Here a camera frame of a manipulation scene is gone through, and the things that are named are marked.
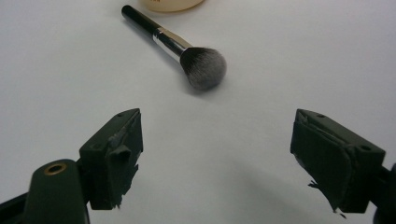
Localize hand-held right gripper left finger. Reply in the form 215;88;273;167
78;107;145;211

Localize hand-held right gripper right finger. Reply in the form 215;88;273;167
290;108;387;219

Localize black makeup brush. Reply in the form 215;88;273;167
120;4;228;91

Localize beige round container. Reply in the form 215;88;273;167
138;0;206;13

